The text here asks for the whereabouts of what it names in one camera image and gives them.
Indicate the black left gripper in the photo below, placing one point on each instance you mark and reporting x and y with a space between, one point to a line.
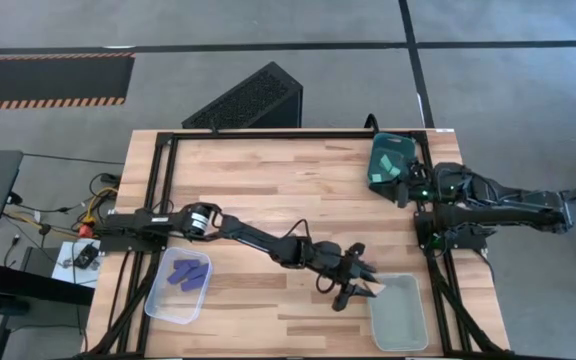
335 262

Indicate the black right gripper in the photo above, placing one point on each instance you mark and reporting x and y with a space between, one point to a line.
420 180

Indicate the natural wood triangle block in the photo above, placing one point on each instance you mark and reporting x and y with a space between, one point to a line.
375 288

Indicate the teal cube block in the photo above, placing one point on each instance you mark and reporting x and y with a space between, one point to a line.
377 177

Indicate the blue rectangular block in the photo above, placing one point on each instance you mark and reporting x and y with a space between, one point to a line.
198 273
193 284

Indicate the small blue block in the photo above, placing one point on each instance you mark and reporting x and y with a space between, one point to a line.
187 263

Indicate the long blue block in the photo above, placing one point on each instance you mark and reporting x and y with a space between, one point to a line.
179 274

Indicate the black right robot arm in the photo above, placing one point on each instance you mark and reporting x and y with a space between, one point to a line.
493 215

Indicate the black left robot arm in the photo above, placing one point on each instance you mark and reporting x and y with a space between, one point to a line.
248 234

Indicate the teal plastic bin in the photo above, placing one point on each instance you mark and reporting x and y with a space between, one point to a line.
390 147

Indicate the grey translucent plastic bin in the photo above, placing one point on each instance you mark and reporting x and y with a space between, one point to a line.
398 315

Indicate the black computer tower case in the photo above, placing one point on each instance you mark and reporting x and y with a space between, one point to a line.
248 100

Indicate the clear plastic bin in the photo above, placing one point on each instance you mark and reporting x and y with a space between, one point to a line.
178 295

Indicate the small black controller box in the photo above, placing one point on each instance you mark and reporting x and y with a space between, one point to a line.
86 256

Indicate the red emergency stop button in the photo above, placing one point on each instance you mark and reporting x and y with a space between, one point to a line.
85 231

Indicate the white paper sheet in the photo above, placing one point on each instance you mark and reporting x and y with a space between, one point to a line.
63 270

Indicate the black hazard-striped floor mat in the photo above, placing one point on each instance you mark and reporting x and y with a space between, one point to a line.
48 77

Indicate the black aluminium table frame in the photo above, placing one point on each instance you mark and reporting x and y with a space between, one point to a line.
293 135

